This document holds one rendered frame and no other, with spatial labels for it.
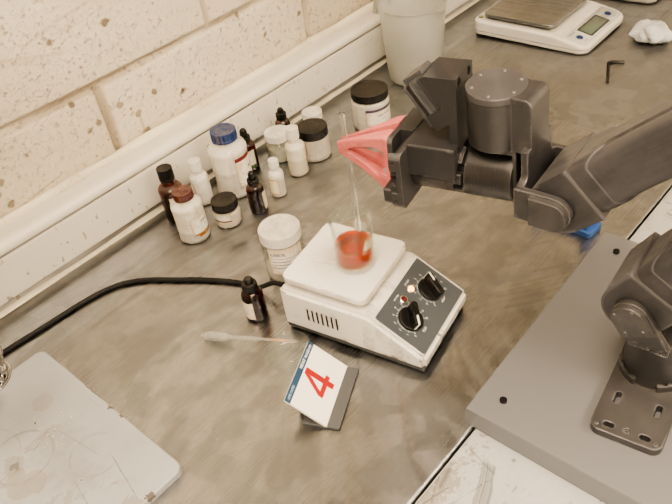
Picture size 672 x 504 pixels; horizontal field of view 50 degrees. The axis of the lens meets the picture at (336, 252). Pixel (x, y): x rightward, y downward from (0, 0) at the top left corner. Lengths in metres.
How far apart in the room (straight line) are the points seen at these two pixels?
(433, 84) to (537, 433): 0.37
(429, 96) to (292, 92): 0.67
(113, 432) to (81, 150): 0.45
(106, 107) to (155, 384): 0.45
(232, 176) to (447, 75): 0.56
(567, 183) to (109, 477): 0.57
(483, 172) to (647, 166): 0.16
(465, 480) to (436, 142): 0.35
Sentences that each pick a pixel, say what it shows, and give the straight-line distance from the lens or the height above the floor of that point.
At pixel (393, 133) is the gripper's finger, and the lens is 0.75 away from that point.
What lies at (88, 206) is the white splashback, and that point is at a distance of 1.13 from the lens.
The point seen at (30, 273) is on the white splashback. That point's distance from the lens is 1.12.
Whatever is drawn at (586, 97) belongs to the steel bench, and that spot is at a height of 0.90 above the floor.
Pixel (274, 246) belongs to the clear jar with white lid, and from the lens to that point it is 0.97.
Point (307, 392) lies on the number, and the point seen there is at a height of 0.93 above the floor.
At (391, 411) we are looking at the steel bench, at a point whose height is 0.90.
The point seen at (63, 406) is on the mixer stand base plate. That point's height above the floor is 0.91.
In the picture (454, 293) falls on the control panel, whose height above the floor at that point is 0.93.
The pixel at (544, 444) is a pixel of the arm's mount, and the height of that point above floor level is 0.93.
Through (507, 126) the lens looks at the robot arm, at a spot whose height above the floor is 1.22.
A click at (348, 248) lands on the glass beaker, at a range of 0.84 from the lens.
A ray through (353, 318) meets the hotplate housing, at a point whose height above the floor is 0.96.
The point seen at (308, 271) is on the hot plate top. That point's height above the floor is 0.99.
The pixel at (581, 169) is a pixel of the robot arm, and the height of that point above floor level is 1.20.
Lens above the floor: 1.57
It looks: 40 degrees down
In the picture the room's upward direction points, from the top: 9 degrees counter-clockwise
